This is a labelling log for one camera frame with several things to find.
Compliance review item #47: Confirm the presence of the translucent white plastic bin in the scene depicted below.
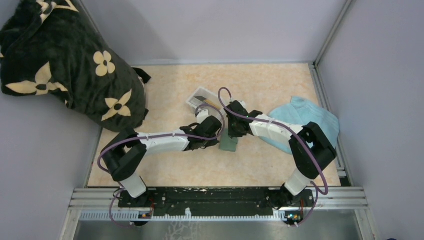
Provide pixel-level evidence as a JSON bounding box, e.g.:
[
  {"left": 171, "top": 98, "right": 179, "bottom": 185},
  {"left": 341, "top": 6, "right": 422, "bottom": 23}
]
[{"left": 185, "top": 87, "right": 225, "bottom": 114}]

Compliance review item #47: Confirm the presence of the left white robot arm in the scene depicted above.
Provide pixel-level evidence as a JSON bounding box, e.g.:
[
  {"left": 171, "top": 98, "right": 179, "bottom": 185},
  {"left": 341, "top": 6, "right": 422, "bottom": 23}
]
[{"left": 99, "top": 116, "right": 223, "bottom": 207}]

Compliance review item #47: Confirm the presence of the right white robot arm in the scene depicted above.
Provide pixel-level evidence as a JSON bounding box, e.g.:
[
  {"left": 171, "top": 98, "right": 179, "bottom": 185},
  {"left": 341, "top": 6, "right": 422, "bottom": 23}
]
[{"left": 224, "top": 101, "right": 337, "bottom": 206}]

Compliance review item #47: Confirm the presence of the gold card in bin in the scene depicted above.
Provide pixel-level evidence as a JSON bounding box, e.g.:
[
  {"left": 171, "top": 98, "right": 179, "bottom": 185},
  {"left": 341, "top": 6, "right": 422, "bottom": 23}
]
[{"left": 204, "top": 99, "right": 221, "bottom": 111}]

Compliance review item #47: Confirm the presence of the light blue towel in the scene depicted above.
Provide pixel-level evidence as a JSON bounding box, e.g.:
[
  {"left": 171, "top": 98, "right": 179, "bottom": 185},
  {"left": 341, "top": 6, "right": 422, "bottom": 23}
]
[{"left": 268, "top": 96, "right": 340, "bottom": 148}]

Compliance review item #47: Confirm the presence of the black floral blanket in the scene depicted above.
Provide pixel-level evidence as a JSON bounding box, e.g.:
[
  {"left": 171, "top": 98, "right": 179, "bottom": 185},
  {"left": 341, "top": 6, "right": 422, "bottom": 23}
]
[{"left": 0, "top": 0, "right": 151, "bottom": 132}]

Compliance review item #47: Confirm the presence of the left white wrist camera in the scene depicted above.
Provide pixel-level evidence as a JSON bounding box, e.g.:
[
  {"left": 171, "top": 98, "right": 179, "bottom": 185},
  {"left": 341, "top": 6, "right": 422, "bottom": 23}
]
[{"left": 196, "top": 109, "right": 210, "bottom": 124}]

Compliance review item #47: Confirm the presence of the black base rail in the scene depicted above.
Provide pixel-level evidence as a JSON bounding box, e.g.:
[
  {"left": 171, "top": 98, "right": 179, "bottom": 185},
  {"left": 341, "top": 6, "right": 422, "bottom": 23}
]
[{"left": 118, "top": 187, "right": 314, "bottom": 217}]

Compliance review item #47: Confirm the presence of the aluminium frame rail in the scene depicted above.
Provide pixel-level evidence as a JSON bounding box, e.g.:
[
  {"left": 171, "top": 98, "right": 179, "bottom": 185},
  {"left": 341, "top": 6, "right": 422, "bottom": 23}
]
[{"left": 69, "top": 186, "right": 369, "bottom": 222}]

